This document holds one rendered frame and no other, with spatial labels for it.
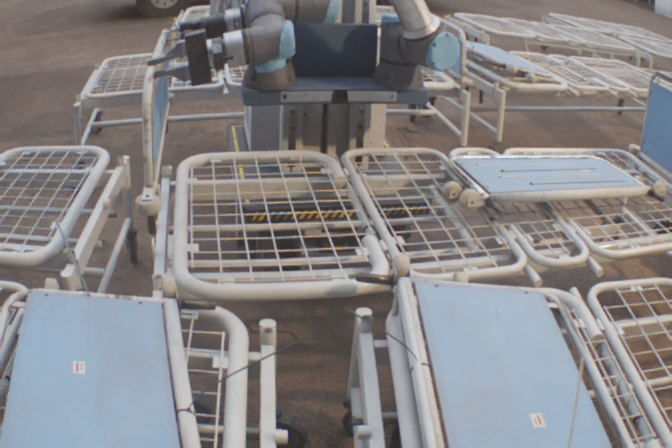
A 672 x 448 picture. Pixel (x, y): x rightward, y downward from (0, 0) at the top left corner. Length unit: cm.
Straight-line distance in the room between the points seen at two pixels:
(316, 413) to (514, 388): 87
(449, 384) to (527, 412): 17
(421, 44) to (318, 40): 43
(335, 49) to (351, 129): 34
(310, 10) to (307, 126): 107
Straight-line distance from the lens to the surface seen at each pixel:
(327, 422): 194
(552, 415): 120
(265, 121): 278
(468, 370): 125
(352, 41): 255
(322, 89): 240
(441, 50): 229
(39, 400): 119
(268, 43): 158
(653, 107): 287
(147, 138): 152
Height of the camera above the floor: 135
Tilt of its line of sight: 23 degrees down
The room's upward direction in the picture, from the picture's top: 2 degrees clockwise
